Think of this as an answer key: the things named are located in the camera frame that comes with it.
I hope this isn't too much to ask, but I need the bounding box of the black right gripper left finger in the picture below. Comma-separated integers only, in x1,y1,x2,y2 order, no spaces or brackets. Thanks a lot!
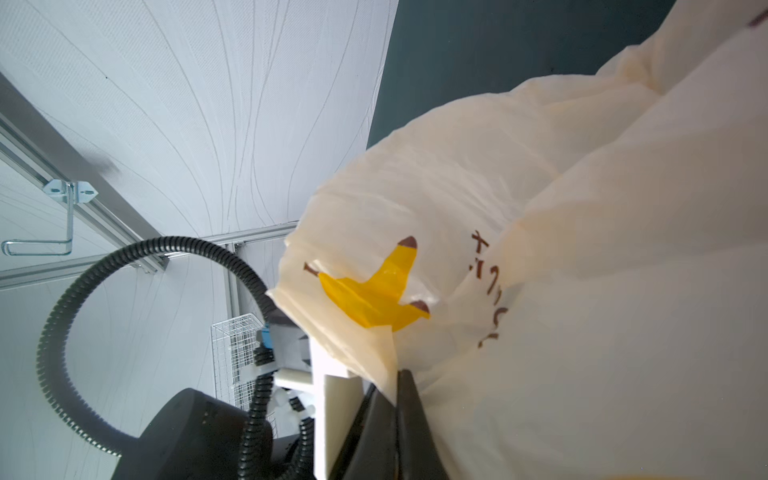
329,385,398,480

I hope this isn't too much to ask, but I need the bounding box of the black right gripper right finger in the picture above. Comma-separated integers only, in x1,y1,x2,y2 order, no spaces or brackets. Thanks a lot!
396,370,449,480

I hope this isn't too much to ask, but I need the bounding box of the cream banana-print plastic bag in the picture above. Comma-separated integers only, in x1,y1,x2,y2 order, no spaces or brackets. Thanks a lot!
271,1,767,479

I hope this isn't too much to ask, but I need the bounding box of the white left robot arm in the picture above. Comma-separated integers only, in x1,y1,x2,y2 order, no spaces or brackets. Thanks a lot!
112,389,314,479

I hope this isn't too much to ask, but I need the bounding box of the metal U-bolt hook left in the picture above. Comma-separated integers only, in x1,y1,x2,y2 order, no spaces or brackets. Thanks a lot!
1,179,105,261

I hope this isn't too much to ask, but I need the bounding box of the aluminium top crossbar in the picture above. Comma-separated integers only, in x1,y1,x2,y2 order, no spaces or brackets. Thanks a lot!
1,78,159,283

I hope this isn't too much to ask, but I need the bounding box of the black corrugated left cable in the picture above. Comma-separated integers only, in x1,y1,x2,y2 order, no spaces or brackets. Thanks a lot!
35,235,316,480

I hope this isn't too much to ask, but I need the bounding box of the white wire basket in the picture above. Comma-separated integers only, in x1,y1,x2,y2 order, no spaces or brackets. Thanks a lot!
210,313,264,410

